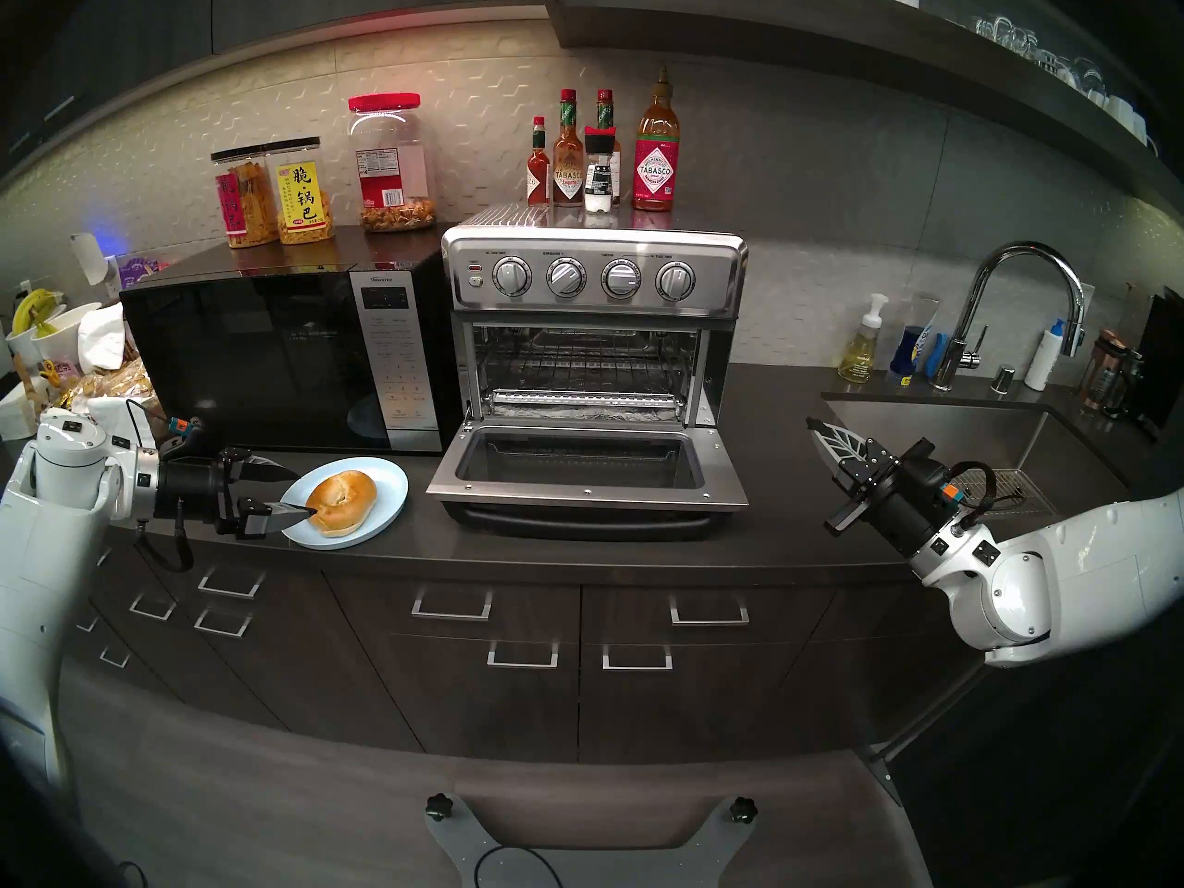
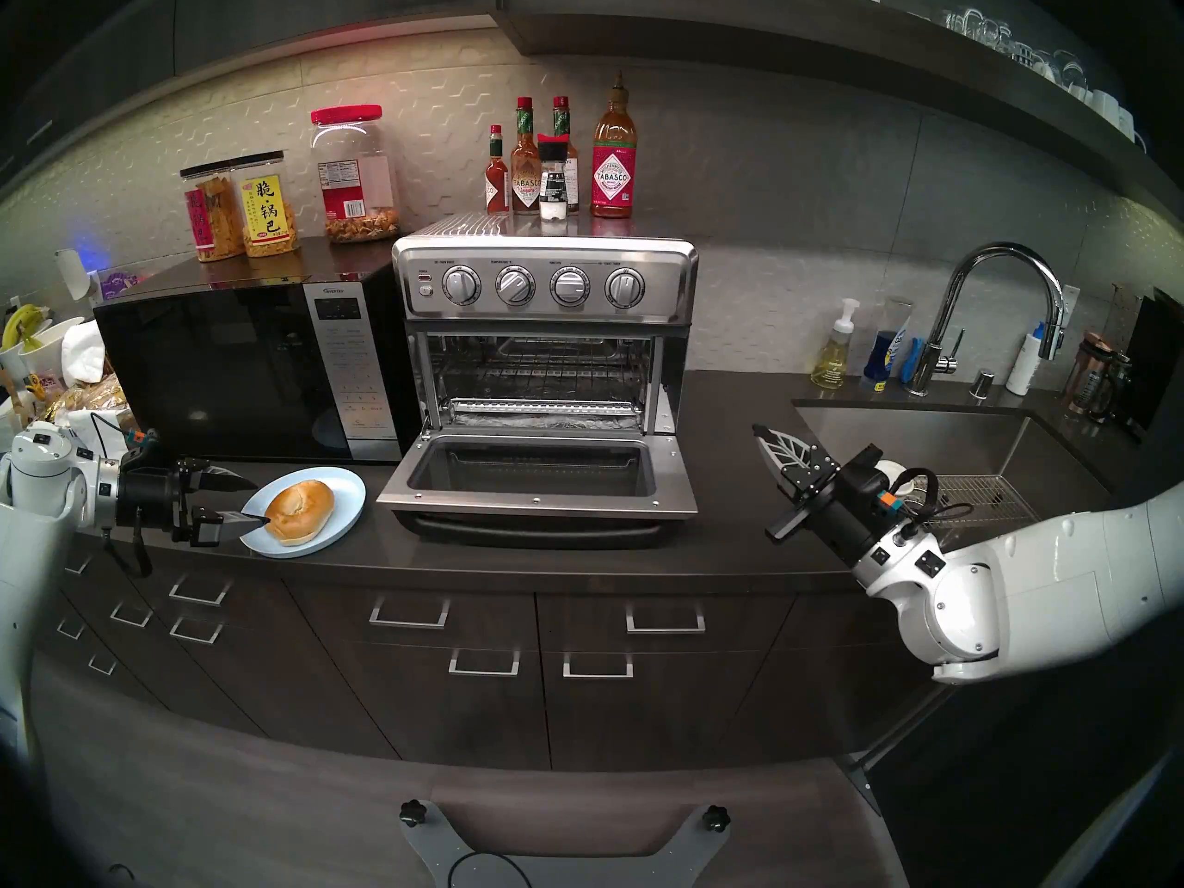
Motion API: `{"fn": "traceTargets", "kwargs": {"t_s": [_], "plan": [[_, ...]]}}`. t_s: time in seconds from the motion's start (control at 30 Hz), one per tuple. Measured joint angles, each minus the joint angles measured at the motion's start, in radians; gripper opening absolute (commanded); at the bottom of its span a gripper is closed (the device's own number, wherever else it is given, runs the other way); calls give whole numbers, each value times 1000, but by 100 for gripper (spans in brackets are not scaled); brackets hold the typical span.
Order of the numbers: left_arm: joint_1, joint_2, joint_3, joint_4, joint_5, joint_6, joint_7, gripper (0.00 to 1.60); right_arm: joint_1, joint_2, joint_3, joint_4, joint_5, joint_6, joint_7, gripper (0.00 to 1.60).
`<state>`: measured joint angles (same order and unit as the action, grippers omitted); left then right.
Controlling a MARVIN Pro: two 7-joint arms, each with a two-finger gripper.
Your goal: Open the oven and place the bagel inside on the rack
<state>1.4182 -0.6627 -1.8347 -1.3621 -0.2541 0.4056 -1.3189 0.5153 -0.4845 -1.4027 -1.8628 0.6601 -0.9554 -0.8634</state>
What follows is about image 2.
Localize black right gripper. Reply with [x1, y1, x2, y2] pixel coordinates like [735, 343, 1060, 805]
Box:
[754, 425, 912, 565]

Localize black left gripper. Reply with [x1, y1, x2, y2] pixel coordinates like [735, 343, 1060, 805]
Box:
[116, 458, 271, 549]

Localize golden bagel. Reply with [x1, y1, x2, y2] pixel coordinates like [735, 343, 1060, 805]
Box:
[264, 479, 336, 548]

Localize glass oven door with handle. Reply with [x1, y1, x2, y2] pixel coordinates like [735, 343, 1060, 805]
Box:
[375, 430, 699, 549]

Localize black microwave oven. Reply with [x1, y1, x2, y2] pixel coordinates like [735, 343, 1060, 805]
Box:
[92, 265, 417, 463]

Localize stainless steel toaster oven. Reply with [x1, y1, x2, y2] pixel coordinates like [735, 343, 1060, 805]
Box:
[391, 213, 699, 438]

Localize yellow hand soap dispenser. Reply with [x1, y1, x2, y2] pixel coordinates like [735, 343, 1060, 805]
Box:
[811, 299, 861, 390]

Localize light blue plate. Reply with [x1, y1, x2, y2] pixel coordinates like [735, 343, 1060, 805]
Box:
[239, 466, 367, 560]

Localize blue dish soap bottle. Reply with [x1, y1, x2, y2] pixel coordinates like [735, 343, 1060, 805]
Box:
[863, 296, 915, 383]

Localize large crumpled white paper towel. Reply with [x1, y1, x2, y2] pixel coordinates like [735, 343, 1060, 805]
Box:
[55, 407, 135, 462]

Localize chrome gooseneck faucet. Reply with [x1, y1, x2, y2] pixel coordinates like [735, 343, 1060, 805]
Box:
[909, 241, 1067, 398]

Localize clear bag of bread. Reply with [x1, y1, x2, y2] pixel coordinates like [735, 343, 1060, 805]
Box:
[44, 375, 129, 425]

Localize white paper napkin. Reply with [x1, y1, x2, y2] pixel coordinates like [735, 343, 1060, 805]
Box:
[60, 322, 117, 386]

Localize white holder with wooden sticks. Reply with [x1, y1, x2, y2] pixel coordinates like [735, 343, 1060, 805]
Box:
[0, 368, 40, 452]

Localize white bottle blue cap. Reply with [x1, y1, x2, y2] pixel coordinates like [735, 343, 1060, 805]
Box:
[1006, 322, 1051, 397]

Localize yellow bananas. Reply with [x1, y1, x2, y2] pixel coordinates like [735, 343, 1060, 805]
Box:
[0, 303, 52, 351]

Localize red label snack jar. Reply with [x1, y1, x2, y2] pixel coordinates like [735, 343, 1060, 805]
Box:
[180, 162, 246, 264]

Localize yellow label snack jar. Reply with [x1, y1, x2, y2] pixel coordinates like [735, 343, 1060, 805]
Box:
[231, 151, 302, 258]

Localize glass french press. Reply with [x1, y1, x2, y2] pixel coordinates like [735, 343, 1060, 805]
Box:
[1064, 333, 1134, 425]

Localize dark lower cabinet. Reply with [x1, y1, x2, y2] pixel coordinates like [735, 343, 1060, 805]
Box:
[18, 525, 972, 776]

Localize dark cabinet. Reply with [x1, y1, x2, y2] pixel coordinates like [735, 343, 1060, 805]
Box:
[18, 525, 972, 776]
[0, 0, 505, 189]

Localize red lid plastic snack jar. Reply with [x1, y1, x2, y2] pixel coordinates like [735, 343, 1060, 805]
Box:
[310, 105, 402, 244]

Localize large Tabasco sauce bottle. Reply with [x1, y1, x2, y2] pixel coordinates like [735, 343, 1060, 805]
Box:
[592, 72, 639, 219]

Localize black cap salt shaker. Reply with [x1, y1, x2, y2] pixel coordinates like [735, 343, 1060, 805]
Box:
[536, 135, 569, 221]

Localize green neck hot sauce bottle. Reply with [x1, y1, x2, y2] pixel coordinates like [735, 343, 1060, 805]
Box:
[511, 97, 543, 216]
[552, 96, 581, 215]

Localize small red hot sauce bottle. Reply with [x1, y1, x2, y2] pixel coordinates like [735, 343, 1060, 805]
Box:
[485, 125, 511, 215]

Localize dark upper cabinet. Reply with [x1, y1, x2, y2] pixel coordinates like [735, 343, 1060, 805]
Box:
[0, 0, 505, 189]

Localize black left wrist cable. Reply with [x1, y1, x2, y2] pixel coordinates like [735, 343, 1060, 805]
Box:
[102, 507, 154, 579]

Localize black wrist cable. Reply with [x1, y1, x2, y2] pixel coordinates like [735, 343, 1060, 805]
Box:
[102, 507, 154, 579]
[879, 467, 972, 536]

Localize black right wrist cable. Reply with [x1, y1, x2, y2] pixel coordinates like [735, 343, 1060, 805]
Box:
[879, 467, 972, 536]

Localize wire sink grid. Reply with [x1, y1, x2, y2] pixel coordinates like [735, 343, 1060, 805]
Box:
[911, 473, 1042, 528]

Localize oven wire rack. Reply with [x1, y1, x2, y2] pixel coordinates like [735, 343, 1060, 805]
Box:
[442, 359, 648, 419]

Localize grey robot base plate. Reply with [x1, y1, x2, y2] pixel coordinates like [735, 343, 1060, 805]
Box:
[400, 800, 732, 888]

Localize dark wall shelf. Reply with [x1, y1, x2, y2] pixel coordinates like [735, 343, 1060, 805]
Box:
[495, 0, 1184, 221]

